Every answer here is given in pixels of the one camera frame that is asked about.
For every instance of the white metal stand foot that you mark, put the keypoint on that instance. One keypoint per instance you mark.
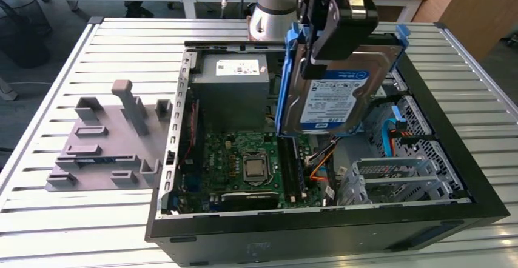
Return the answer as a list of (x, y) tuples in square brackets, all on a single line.
[(8, 92)]

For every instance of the green motherboard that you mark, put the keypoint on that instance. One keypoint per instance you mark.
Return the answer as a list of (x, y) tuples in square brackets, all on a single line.
[(218, 171)]

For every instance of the black graphics card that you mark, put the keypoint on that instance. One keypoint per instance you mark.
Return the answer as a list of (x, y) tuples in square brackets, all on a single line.
[(248, 201)]

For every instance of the wooden cabinet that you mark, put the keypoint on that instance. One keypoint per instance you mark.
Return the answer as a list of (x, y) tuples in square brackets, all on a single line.
[(477, 7)]

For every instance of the dark RAM stick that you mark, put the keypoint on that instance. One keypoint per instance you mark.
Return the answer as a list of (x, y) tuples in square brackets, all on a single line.
[(301, 171)]

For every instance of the silver CPU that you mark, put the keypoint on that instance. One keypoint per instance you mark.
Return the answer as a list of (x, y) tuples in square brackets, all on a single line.
[(255, 168)]

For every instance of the CPU socket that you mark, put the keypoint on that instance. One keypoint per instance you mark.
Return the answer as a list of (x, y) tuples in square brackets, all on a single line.
[(255, 154)]

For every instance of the hard disk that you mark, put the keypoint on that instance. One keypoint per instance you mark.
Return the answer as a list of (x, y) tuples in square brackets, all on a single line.
[(335, 104)]

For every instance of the grey parts rack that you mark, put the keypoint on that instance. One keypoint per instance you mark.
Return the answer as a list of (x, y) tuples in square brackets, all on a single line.
[(110, 146)]

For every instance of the metal disk bay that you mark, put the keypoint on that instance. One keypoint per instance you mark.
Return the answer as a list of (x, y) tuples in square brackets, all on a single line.
[(405, 162)]

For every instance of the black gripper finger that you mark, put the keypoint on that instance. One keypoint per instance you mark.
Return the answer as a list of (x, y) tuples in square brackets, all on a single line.
[(347, 37)]

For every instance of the grey power supply unit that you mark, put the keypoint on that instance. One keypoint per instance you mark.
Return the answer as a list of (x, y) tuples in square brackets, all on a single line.
[(230, 104)]

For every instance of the black RAM slot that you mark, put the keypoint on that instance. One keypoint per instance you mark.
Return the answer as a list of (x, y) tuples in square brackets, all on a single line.
[(286, 165)]

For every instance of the black chair base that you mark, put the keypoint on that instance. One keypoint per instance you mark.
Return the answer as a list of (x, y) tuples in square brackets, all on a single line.
[(139, 10)]

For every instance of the black PC case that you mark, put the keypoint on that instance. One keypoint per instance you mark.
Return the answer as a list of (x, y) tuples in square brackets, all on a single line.
[(283, 240)]

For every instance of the black mesh bin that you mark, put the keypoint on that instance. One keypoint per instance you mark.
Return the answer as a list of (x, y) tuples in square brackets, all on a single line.
[(24, 37)]

